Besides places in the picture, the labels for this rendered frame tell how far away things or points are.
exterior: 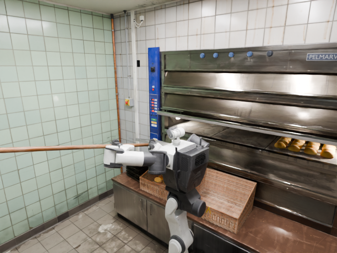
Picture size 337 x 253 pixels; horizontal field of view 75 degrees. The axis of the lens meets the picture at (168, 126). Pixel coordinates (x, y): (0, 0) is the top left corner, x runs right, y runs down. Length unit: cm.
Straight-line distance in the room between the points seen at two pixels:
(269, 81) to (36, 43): 233
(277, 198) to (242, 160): 45
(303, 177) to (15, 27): 299
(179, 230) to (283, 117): 126
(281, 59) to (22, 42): 244
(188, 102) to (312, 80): 118
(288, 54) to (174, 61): 116
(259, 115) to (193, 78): 78
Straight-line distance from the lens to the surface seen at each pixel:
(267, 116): 214
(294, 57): 209
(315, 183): 224
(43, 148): 152
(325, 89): 204
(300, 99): 207
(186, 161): 141
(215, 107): 232
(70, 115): 297
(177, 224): 179
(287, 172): 226
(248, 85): 216
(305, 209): 237
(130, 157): 133
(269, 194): 240
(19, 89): 274
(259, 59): 215
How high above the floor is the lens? 194
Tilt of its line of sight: 15 degrees down
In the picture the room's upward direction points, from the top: straight up
